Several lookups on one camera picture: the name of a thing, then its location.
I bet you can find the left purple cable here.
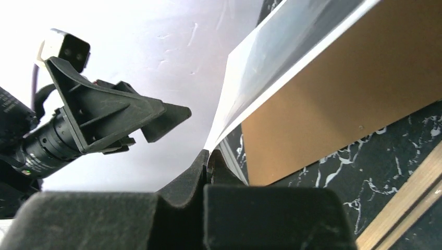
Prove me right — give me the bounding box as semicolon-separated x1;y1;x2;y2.
30;64;40;111

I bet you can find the wooden picture frame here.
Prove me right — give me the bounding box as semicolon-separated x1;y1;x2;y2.
356;144;441;250

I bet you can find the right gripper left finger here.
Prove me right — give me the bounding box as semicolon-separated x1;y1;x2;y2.
1;150;209;249

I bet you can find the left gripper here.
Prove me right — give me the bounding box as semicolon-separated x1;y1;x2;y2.
20;57;166;176

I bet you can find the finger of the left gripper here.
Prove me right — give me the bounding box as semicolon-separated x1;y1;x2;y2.
95;80;192;143

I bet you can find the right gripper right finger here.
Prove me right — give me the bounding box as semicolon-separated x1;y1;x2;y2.
203;150;357;249

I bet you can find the brown cardboard backing board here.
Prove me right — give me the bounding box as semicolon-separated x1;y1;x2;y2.
241;1;441;185

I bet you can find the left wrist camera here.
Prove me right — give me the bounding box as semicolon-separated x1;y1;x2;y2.
35;28;91;73

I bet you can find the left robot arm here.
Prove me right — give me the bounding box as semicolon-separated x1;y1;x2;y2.
1;57;192;219

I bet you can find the landscape photo print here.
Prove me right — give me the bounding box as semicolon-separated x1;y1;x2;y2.
204;1;376;151

